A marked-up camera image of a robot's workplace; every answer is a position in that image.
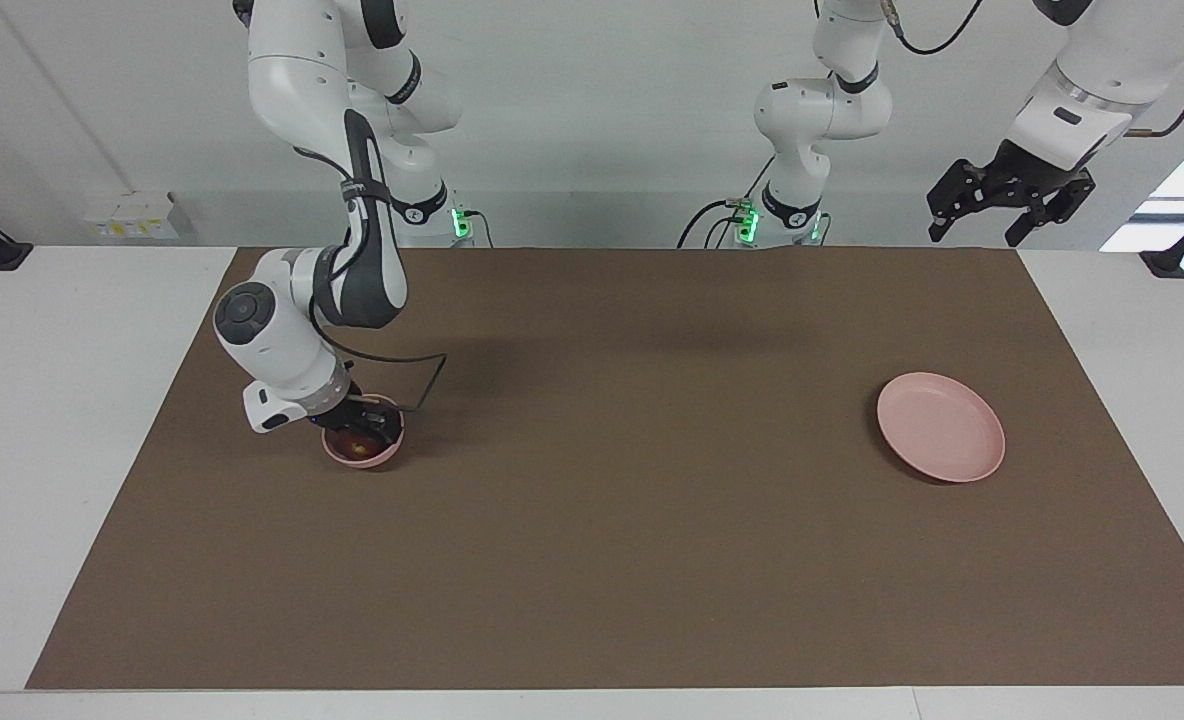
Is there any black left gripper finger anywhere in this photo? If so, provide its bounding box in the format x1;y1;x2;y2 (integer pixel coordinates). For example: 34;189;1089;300
929;160;993;243
1005;178;1096;247

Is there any pink bowl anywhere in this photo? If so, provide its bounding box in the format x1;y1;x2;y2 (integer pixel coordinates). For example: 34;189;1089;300
321;393;405;470

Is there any pink plate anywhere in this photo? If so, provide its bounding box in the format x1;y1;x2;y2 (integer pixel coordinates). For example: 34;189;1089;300
876;372;1007;484

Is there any brown table mat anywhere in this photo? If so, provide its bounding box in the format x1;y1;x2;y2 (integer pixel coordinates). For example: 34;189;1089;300
25;247;1184;691

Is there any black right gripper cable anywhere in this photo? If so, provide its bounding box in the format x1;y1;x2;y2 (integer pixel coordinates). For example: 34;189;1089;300
292;145;450;413

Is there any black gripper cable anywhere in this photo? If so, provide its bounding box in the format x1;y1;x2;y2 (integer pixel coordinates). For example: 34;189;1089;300
292;145;450;413
882;0;1184;138

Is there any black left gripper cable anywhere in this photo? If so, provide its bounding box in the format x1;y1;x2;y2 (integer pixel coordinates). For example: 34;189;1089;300
882;0;1184;138

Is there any white wall socket box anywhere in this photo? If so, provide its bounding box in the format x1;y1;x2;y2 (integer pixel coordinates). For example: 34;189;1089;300
85;192;179;241

